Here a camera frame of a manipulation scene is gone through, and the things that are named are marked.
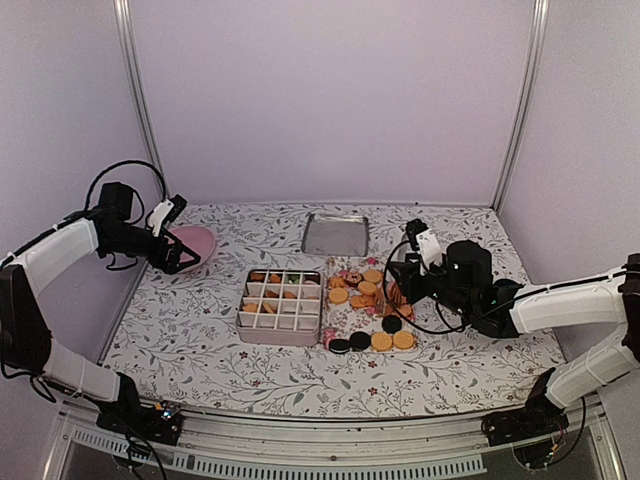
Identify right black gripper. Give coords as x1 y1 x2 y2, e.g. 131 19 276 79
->
387 253 474 320

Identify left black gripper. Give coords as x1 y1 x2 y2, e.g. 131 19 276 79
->
104 223 201 273

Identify pink divided cookie tin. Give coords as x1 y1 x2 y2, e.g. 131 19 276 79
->
236 269 323 347

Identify metal serving tongs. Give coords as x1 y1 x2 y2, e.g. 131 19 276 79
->
381 234 408 316

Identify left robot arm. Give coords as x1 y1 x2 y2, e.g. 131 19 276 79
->
1 182 201 434

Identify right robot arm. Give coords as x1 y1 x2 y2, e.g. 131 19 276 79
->
384 240 639 436

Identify pink plate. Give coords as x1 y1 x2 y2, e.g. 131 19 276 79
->
170 226 216 273

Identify chocolate sprinkle donut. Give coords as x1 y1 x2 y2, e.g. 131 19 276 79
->
344 272 363 288

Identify floral cookie tray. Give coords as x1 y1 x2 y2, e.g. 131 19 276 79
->
322 257 418 354

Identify yellow round biscuit right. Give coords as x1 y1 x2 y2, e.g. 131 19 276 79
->
392 330 416 350

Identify yellow round biscuit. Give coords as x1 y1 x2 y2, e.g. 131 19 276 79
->
371 332 393 352
392 330 416 350

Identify yellow round biscuit left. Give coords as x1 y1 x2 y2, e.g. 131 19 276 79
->
371 332 393 352

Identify silver metal tray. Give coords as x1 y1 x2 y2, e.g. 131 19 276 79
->
301 213 369 257

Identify black sandwich cookie right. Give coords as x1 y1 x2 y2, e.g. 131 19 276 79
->
349 331 371 351

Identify black sandwich cookie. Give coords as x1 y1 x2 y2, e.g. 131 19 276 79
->
349 331 371 351
328 339 351 355

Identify black sandwich cookie left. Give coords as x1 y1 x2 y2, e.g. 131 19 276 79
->
328 339 351 355

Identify floral tablecloth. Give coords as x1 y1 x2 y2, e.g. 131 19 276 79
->
103 204 564 418

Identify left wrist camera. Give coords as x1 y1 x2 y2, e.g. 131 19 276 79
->
145 194 187 237

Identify black camera cable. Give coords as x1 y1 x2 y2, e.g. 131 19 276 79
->
84 159 169 209

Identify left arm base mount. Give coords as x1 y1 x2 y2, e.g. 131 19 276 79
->
96 402 184 446

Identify front aluminium rail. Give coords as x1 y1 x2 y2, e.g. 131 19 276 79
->
43 395 630 479

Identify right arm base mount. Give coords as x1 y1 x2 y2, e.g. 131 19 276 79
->
481 400 569 446

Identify left aluminium frame post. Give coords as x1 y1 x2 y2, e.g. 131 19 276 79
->
113 0 170 198

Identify aluminium frame post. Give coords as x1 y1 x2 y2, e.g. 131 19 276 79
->
113 0 170 198
491 0 550 215

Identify right aluminium frame post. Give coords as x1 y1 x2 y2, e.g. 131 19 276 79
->
491 0 550 215

